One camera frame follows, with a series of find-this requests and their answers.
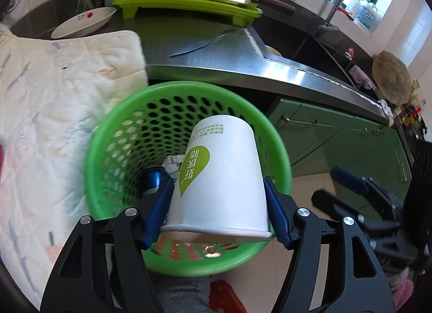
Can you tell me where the blue drink can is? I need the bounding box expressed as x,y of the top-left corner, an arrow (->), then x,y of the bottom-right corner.
140,167 -> 169,199

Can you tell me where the cream quilted mat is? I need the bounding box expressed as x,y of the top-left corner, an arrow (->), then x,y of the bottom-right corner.
0,24 -> 149,300

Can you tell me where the person's left hand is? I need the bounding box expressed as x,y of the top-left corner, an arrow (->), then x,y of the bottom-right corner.
152,274 -> 217,313

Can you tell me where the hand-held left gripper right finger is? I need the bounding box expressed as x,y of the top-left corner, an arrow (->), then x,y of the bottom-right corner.
263,176 -> 395,313

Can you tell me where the white bowl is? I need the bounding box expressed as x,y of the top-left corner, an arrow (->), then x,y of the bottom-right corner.
50,7 -> 117,39

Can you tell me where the stainless steel sink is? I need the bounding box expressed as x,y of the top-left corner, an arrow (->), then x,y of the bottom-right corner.
293,34 -> 358,87

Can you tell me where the green cabinet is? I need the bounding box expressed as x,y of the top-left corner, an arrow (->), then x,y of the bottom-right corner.
266,97 -> 414,206

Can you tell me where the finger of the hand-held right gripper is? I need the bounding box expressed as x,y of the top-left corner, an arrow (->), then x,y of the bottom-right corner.
310,190 -> 365,226
331,166 -> 372,196

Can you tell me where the brown round pad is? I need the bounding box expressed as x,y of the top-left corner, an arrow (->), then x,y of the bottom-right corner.
373,51 -> 413,106

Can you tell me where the paper ball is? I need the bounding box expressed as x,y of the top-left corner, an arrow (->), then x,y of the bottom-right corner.
161,154 -> 186,179

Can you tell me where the green perforated plastic basket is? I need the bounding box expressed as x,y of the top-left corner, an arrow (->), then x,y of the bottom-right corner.
84,81 -> 293,278

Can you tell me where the hand soap pump bottle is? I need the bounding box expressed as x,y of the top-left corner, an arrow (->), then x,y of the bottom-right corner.
354,0 -> 380,32

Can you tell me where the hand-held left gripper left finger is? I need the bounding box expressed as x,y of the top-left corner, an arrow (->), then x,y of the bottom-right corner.
40,177 -> 176,313

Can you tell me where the pink rag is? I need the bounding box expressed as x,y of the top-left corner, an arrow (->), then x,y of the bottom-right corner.
349,65 -> 377,91

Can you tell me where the red plastic stool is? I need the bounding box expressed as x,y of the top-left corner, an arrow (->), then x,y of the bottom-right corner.
207,279 -> 250,313

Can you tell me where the white paper cup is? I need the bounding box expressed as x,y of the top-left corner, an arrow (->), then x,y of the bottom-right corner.
159,115 -> 275,244

